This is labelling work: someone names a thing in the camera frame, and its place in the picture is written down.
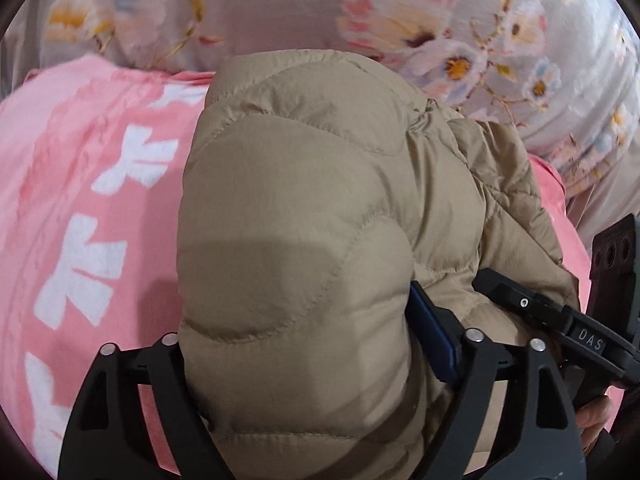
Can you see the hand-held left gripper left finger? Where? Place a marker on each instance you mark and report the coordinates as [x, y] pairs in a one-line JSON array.
[[167, 362]]

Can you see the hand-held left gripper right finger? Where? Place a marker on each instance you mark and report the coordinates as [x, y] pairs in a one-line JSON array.
[[432, 335]]

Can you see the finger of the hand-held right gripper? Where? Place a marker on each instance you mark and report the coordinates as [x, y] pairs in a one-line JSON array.
[[520, 300]]

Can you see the beige quilted jacket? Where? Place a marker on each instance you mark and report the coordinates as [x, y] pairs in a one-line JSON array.
[[310, 260]]

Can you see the person's right hand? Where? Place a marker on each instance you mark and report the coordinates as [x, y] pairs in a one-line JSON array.
[[592, 420]]

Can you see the pink printed blanket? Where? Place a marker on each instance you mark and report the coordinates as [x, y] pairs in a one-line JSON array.
[[75, 185]]

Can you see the grey floral blanket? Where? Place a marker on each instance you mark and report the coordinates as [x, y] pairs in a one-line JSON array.
[[500, 60]]

